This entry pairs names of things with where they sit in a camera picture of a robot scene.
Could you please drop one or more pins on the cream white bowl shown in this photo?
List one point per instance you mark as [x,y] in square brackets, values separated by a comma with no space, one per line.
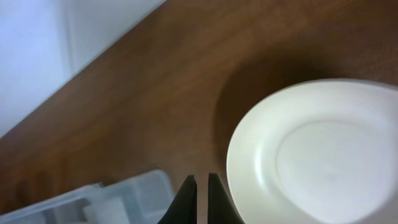
[323,151]

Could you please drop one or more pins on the clear plastic storage container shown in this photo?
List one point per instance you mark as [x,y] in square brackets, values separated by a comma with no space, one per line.
[141,199]

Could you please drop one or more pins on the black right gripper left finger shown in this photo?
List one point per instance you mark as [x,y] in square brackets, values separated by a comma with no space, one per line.
[183,209]

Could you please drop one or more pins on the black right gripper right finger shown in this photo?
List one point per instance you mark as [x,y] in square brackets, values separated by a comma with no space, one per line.
[220,208]

